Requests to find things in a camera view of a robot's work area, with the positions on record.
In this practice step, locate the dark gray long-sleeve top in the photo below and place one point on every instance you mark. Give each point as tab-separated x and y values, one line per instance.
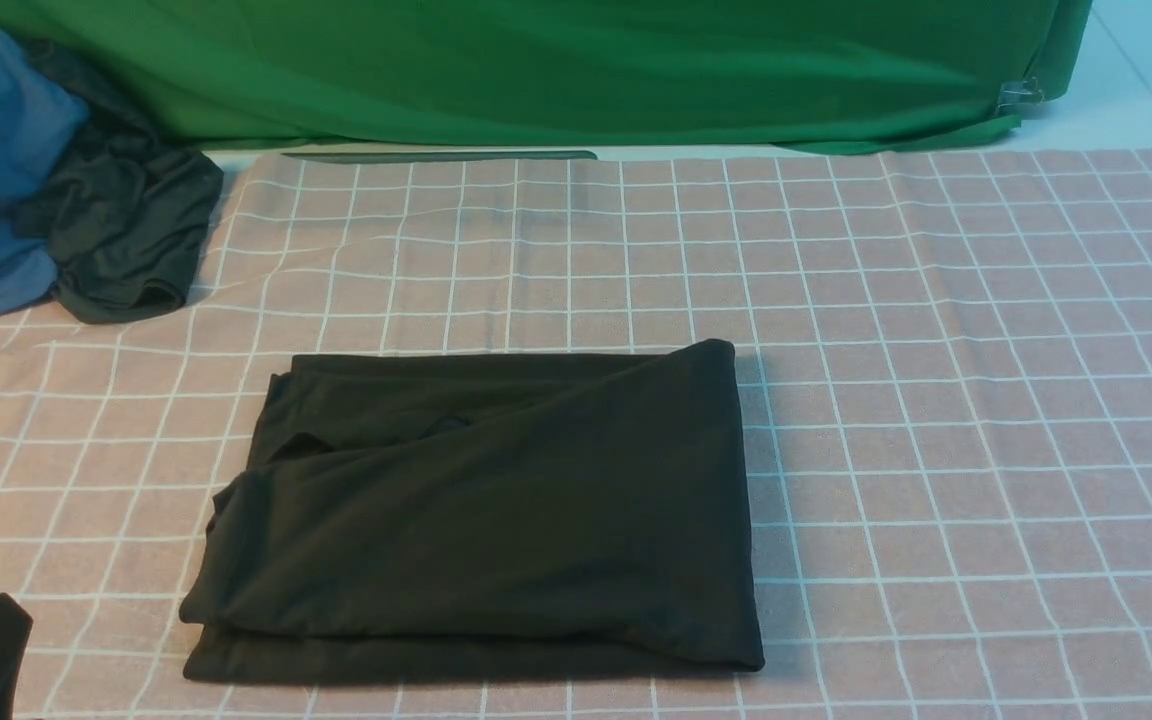
484	518

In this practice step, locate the dark crumpled garment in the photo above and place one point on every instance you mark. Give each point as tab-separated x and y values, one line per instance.
125	214

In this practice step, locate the green backdrop cloth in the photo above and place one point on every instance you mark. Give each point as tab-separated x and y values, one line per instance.
829	77

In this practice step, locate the pink white-checked tablecloth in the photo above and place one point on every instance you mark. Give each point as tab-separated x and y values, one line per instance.
949	405

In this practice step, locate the metal binder clip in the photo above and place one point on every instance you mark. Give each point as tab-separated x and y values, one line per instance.
1015	96

